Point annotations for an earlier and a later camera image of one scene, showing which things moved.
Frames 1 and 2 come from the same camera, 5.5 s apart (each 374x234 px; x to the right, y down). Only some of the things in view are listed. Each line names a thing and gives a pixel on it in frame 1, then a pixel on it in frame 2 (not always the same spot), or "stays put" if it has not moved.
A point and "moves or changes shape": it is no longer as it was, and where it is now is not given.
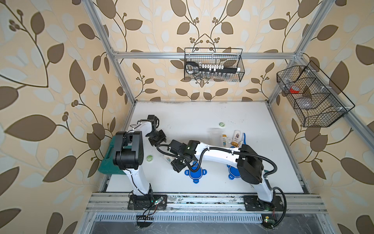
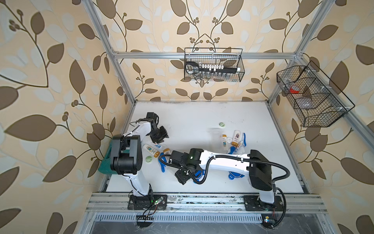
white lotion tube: (168, 158) moves or changes shape
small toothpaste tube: (224, 137) stays put
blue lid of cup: (233, 172) stays put
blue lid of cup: (197, 175) stays put
